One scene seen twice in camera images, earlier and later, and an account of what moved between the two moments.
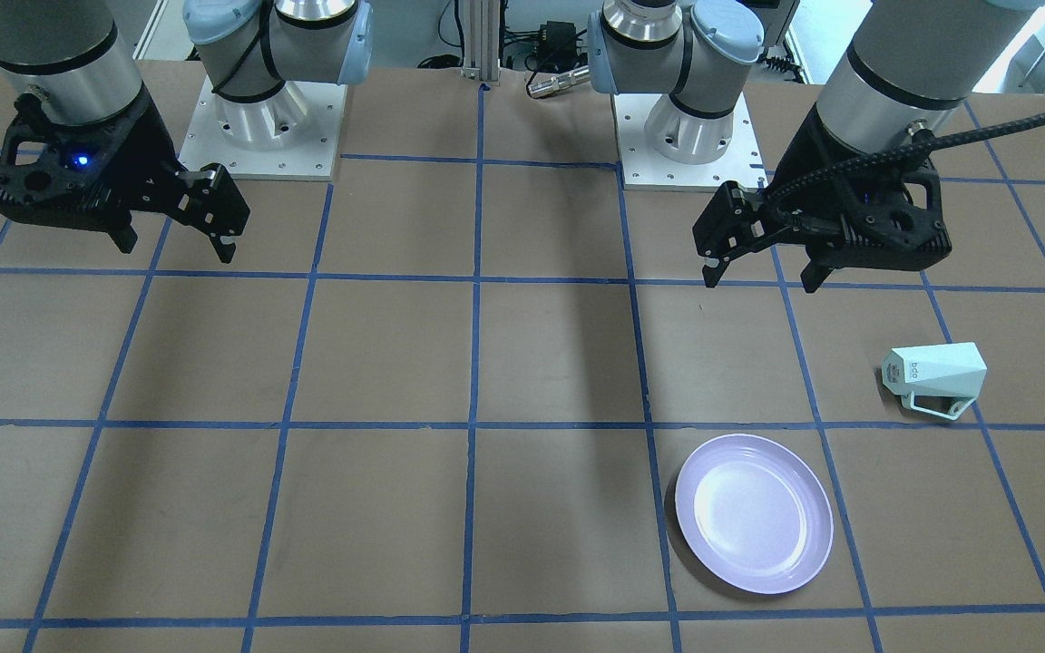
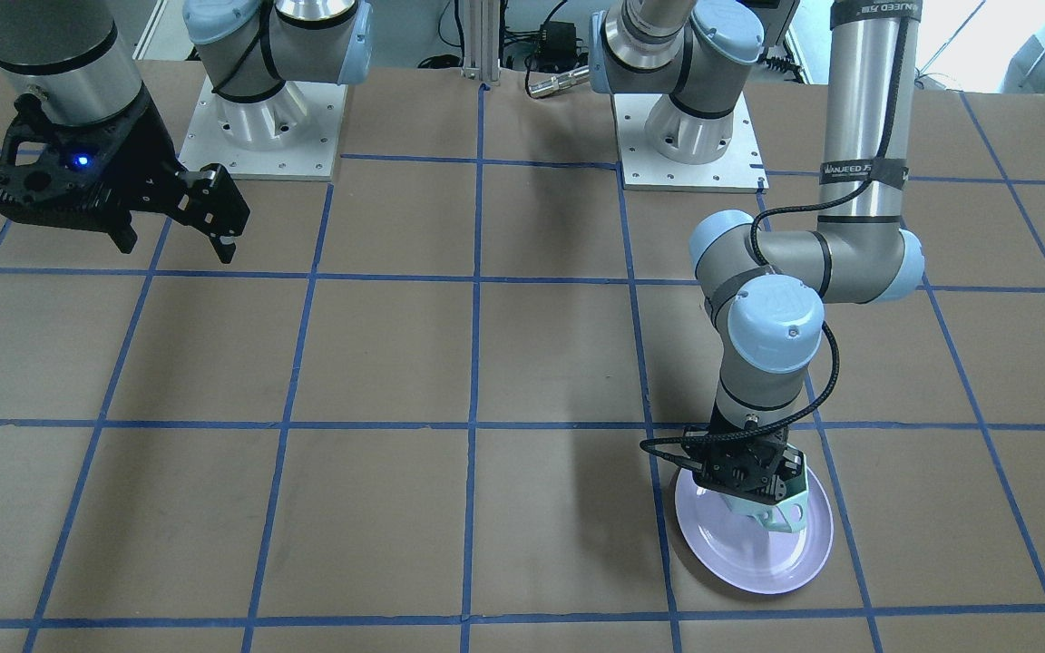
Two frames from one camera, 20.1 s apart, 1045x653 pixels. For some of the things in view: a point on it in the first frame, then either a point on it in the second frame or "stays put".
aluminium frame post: (482, 24) stays put
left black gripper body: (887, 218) -> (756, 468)
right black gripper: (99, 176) stays put
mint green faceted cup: (948, 370) -> (789, 516)
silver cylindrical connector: (560, 82) stays put
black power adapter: (557, 43) stays put
